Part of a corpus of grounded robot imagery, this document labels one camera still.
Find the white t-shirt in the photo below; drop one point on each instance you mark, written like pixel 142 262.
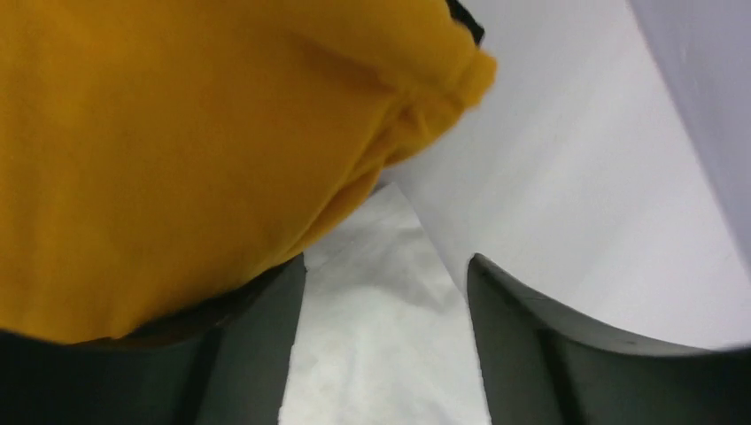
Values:
pixel 384 334

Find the folded black t-shirt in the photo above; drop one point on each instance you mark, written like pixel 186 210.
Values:
pixel 462 15

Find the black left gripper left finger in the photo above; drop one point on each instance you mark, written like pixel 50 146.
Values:
pixel 224 361

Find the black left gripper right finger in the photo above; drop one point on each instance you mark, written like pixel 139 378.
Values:
pixel 543 362

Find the folded yellow t-shirt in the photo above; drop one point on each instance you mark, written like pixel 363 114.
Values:
pixel 155 154

